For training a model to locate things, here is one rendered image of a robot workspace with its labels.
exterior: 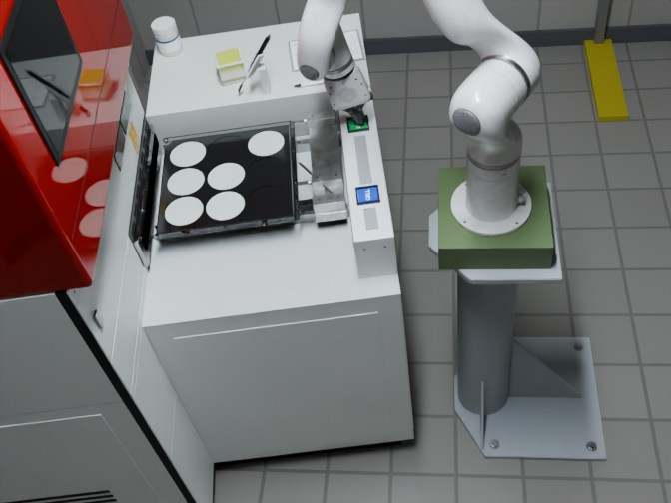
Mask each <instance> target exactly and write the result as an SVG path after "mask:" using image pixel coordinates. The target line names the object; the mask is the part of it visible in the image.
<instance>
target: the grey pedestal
mask: <svg viewBox="0 0 671 503"><path fill-rule="evenodd" d="M547 192H548V200H549V209H550V218H551V227H552V236H553V244H554V250H553V257H552V264H551V269H454V271H455V272H457V373H456V375H455V377H454V402H455V413H456V414H457V416H458V417H459V419H460V420H461V422H462V424H463V425H464V427H465V428H466V430H467V431H468V433H469V434H470V436H471V438H472V439H473V441H474V442H475V444H476V445H477V447H478V448H479V450H480V452H481V453H482V455H483V456H484V458H497V459H538V460H578V461H606V459H607V458H606V451H605V444H604V437H603V430H602V423H601V416H600V409H599V402H598V395H597V388H596V381H595V374H594V367H593V360H592V353H591V346H590V339H589V337H513V331H514V321H515V310H516V300H517V289H518V285H519V284H562V273H561V265H560V257H559V249H558V241H557V233H556V225H555V217H554V208H553V200H552V193H551V185H550V183H547ZM429 250H430V251H431V252H433V253H434V254H435V255H436V256H437V257H438V209H437V210H436V211H435V212H434V213H432V214H431V215H430V217H429Z"/></svg>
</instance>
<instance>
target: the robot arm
mask: <svg viewBox="0 0 671 503"><path fill-rule="evenodd" d="M422 1H423V3H424V5H425V7H426V9H427V11H428V13H429V14H430V16H431V18H432V20H433V21H434V23H435V25H436V26H437V28H438V29H439V30H440V32H441V33H442V34H443V35H444V36H445V37H446V38H447V39H448V40H450V41H451V42H453V43H455V44H458V45H465V46H469V47H471V48H472V49H474V50H475V52H476V53H477V54H478V56H479V58H480V62H481V63H480V65H479V66H478V67H477V68H476V69H475V70H474V71H473V72H472V73H471V74H470V75H469V76H468V77H467V78H466V80H465V81H464V82H463V83H462V84H461V85H460V86H459V88H458V89H457V90H456V92H455V93H454V95H453V97H452V100H451V102H450V107H449V120H450V122H451V124H452V126H453V127H454V128H455V129H456V130H457V131H459V132H460V133H462V134H463V135H465V136H466V138H467V152H466V181H465V182H463V183H462V184H461V185H460V186H459V187H458V188H457V189H456V190H455V192H454V193H453V195H452V198H451V211H452V214H453V216H454V218H455V219H456V221H457V222H458V223H459V224H460V225H461V226H462V227H464V228H465V229H467V230H468V231H470V232H472V233H475V234H478V235H482V236H490V237H494V236H502V235H506V234H509V233H512V232H514V231H516V230H518V229H519V228H520V227H522V226H523V225H524V224H525V223H526V221H527V220H528V218H529V216H530V213H531V205H532V203H531V197H530V195H529V193H528V191H527V190H526V188H525V187H524V186H523V185H522V184H520V183H519V173H520V163H521V152H522V133H521V130H520V128H519V126H518V124H517V123H516V122H515V121H514V120H513V119H512V118H511V117H512V116H513V115H514V113H515V112H516V111H517V110H518V109H519V108H520V107H521V105H522V104H523V103H524V102H525V101H526V100H527V99H528V97H529V96H530V95H531V94H532V93H533V91H534V90H535V89H536V87H537V85H538V83H539V81H540V77H541V65H540V61H539V59H538V57H537V55H536V53H535V52H534V50H533V49H532V48H531V47H530V46H529V45H528V44H527V43H526V42H525V41H524V40H523V39H522V38H520V37H519V36H518V35H516V34H515V33H514V32H512V31H511V30H509V29H508V28H507V27H506V26H504V25H503V24H502V23H501V22H499V21H498V20H497V19H496V18H495V17H494V16H493V15H492V14H491V13H490V12H489V10H488V9H487V8H486V6H485V4H484V3H483V1H482V0H422ZM347 3H348V0H308V1H307V4H306V7H305V10H304V13H303V17H302V21H301V25H300V29H299V35H298V46H297V63H298V68H299V70H300V72H301V74H302V75H303V76H304V77H305V78H306V79H308V80H311V81H317V80H320V79H321V78H323V79H324V84H325V88H326V91H327V94H328V97H329V100H330V102H331V105H332V107H333V109H334V111H340V110H343V111H346V112H349V113H350V114H351V115H352V118H353V120H354V121H356V122H357V124H358V125H360V123H362V124H364V122H363V119H364V118H365V115H364V112H363V109H362V108H363V106H364V105H365V103H366V102H368V101H370V100H372V99H373V94H372V92H371V91H370V90H369V87H368V83H367V81H366V79H365V77H364V75H363V73H362V71H361V69H360V68H359V66H358V65H357V63H356V62H355V61H354V58H353V56H352V53H351V51H350V48H349V46H348V43H347V40H346V38H345V35H344V33H343V30H342V28H341V25H340V20H341V17H342V15H343V12H344V10H345V8H346V5H347ZM355 106H356V107H355Z"/></svg>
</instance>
